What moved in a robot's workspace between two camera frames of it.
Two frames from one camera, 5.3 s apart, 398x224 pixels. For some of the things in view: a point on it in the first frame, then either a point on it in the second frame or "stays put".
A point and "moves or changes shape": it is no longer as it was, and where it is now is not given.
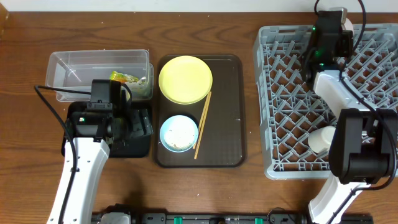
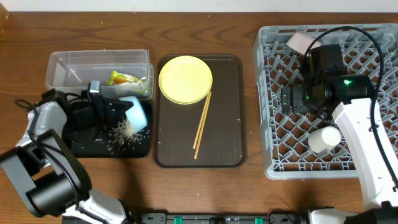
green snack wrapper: [122, 77] stays put
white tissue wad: [140, 88] moves or changes shape
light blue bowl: [178, 133] moves or changes shape
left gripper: [142, 124] -> [101, 114]
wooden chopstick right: [203, 126] stays put
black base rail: [125, 214] stays put
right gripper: [311, 69] -> [296, 99]
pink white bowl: [348, 25] -> [301, 42]
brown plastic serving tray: [222, 142] stays put
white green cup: [321, 137] stays put
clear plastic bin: [75, 70] stays put
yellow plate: [185, 79] stays put
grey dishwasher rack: [291, 109] stays put
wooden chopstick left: [201, 121] stays put
